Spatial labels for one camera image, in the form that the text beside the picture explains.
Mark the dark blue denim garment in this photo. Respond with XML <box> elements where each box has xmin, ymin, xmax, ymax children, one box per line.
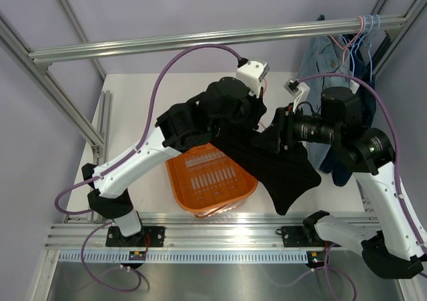
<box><xmin>320</xmin><ymin>47</ymin><xmax>376</xmax><ymax>187</ymax></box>

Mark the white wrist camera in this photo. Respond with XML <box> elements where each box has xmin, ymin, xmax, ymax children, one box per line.
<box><xmin>236</xmin><ymin>57</ymin><xmax>270</xmax><ymax>97</ymax></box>
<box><xmin>284</xmin><ymin>79</ymin><xmax>310</xmax><ymax>113</ymax></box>

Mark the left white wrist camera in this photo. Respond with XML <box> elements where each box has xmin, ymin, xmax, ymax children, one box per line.
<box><xmin>236</xmin><ymin>57</ymin><xmax>270</xmax><ymax>97</ymax></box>

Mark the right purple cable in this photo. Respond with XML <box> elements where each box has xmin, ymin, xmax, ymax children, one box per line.
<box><xmin>298</xmin><ymin>73</ymin><xmax>427</xmax><ymax>245</ymax></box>

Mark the aluminium hanging rail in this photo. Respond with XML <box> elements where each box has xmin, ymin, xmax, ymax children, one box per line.
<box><xmin>29</xmin><ymin>15</ymin><xmax>406</xmax><ymax>65</ymax></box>

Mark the light blue hanger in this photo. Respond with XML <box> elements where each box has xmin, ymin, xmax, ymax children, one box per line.
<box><xmin>352</xmin><ymin>14</ymin><xmax>381</xmax><ymax>83</ymax></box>
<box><xmin>350</xmin><ymin>15</ymin><xmax>374</xmax><ymax>61</ymax></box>

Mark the pink hanger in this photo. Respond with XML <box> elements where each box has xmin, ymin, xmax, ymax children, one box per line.
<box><xmin>330</xmin><ymin>15</ymin><xmax>366</xmax><ymax>65</ymax></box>
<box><xmin>259</xmin><ymin>78</ymin><xmax>268</xmax><ymax>130</ymax></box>

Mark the purple cable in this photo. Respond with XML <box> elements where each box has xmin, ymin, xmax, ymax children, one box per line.
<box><xmin>53</xmin><ymin>44</ymin><xmax>244</xmax><ymax>292</ymax></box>
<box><xmin>298</xmin><ymin>73</ymin><xmax>427</xmax><ymax>245</ymax></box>

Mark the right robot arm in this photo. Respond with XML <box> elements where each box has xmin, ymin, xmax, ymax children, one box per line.
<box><xmin>252</xmin><ymin>87</ymin><xmax>426</xmax><ymax>279</ymax></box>

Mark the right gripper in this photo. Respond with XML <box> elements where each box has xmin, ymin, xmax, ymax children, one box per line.
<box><xmin>252</xmin><ymin>103</ymin><xmax>341</xmax><ymax>154</ymax></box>

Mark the front aluminium frame rail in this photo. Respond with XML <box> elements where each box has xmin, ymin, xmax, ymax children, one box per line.
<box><xmin>43</xmin><ymin>212</ymin><xmax>408</xmax><ymax>252</ymax></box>

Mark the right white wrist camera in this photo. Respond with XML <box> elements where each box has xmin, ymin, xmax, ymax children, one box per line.
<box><xmin>284</xmin><ymin>79</ymin><xmax>310</xmax><ymax>113</ymax></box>

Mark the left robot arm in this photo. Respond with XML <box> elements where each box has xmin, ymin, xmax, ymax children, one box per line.
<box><xmin>81</xmin><ymin>77</ymin><xmax>266</xmax><ymax>246</ymax></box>

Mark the white slotted cable duct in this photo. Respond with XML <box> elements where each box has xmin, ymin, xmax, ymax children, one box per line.
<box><xmin>59</xmin><ymin>250</ymin><xmax>308</xmax><ymax>264</ymax></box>

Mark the orange plastic basket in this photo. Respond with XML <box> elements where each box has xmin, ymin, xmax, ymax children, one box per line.
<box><xmin>165</xmin><ymin>143</ymin><xmax>258</xmax><ymax>218</ymax></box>

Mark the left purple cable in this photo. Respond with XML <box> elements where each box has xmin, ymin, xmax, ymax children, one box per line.
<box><xmin>53</xmin><ymin>44</ymin><xmax>244</xmax><ymax>292</ymax></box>

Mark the black skirt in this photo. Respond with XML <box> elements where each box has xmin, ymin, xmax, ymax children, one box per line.
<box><xmin>210</xmin><ymin>124</ymin><xmax>322</xmax><ymax>216</ymax></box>

